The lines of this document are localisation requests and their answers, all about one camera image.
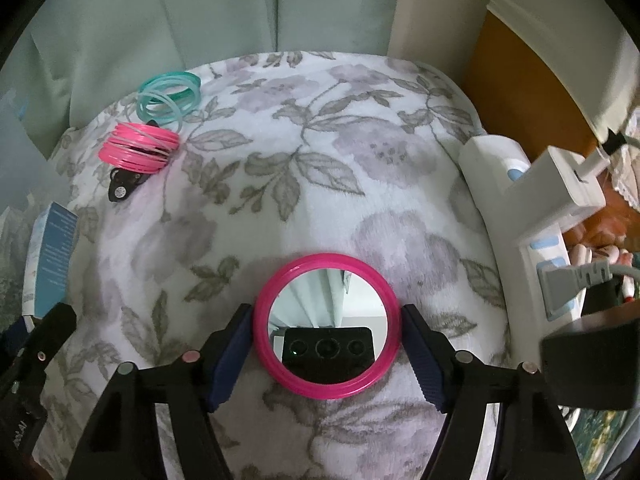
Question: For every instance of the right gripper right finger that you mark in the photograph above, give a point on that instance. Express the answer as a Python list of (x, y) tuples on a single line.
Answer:
[(532, 440)]

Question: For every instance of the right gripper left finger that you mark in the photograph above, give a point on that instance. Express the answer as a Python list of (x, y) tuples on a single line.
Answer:
[(122, 439)]

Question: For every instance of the pink round mirror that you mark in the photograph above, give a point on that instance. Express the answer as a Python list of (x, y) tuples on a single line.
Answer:
[(327, 326)]

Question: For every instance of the black small clip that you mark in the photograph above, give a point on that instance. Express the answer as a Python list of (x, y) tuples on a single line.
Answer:
[(123, 183)]

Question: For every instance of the black power adapter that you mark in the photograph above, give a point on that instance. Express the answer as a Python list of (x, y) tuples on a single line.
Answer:
[(593, 362)]

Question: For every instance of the small blue white box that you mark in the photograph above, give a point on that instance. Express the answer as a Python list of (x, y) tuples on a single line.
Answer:
[(48, 259)]

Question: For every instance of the grey power plug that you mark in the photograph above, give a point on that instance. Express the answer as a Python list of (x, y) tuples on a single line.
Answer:
[(561, 284)]

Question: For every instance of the clear plastic storage bin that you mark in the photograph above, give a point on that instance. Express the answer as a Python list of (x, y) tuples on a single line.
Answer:
[(29, 184)]

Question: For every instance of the white plug adapter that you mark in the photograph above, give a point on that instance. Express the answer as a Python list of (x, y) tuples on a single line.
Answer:
[(552, 194)]

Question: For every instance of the pink bangle stack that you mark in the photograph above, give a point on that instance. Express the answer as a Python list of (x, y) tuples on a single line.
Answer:
[(139, 148)]

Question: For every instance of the white power strip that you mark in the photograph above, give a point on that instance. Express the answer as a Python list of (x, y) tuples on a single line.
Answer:
[(489, 165)]

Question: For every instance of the floral white blanket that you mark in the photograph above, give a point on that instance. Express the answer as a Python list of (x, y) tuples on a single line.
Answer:
[(287, 155)]

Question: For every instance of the teal bangle stack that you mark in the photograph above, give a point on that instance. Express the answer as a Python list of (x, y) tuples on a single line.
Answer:
[(168, 98)]

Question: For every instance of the green curtain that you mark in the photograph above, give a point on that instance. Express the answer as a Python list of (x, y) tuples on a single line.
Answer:
[(77, 57)]

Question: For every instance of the white bed headboard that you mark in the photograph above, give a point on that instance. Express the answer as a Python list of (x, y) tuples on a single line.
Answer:
[(582, 42)]

